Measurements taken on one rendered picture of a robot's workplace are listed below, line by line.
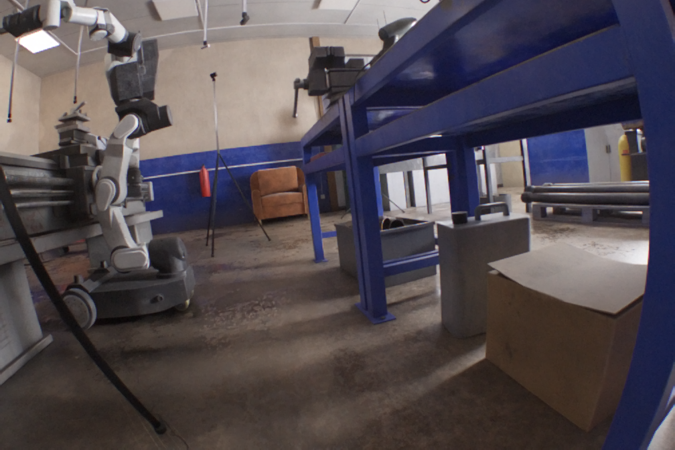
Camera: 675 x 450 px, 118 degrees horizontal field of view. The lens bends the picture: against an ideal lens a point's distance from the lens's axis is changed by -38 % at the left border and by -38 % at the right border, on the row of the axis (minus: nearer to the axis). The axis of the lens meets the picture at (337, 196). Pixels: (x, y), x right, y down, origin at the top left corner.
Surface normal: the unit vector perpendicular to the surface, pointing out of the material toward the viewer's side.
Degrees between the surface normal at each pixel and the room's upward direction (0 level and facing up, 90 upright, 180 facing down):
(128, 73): 99
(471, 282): 90
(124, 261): 90
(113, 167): 90
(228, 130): 90
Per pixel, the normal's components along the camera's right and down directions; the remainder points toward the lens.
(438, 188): 0.25, 0.01
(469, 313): 0.04, 0.04
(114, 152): 0.24, 0.43
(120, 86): 0.55, 0.13
